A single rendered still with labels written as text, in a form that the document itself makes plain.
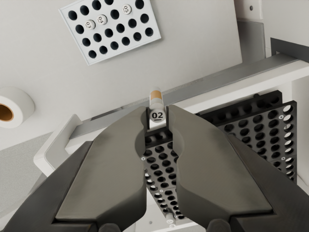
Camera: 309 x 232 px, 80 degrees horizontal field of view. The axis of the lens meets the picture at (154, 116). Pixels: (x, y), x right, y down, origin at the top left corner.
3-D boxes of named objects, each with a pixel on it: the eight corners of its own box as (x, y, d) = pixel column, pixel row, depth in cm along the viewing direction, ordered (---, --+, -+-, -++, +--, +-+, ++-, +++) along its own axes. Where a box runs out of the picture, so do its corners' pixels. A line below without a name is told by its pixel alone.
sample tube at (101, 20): (105, 24, 30) (98, 26, 26) (102, 15, 29) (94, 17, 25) (112, 21, 30) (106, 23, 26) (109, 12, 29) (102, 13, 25)
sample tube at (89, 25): (95, 28, 30) (86, 31, 26) (91, 20, 30) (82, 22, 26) (102, 25, 30) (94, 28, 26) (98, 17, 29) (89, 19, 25)
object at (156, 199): (168, 219, 35) (168, 223, 34) (127, 152, 26) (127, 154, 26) (177, 217, 34) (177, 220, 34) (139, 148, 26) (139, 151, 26)
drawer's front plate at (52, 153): (135, 210, 46) (131, 263, 36) (66, 114, 32) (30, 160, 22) (142, 209, 45) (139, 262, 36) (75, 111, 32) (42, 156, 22)
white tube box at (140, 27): (94, 60, 33) (88, 66, 30) (68, 8, 29) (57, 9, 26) (160, 34, 31) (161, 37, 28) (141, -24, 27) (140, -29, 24)
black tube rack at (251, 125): (166, 193, 40) (168, 223, 34) (131, 129, 31) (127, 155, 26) (274, 164, 36) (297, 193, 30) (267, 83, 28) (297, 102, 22)
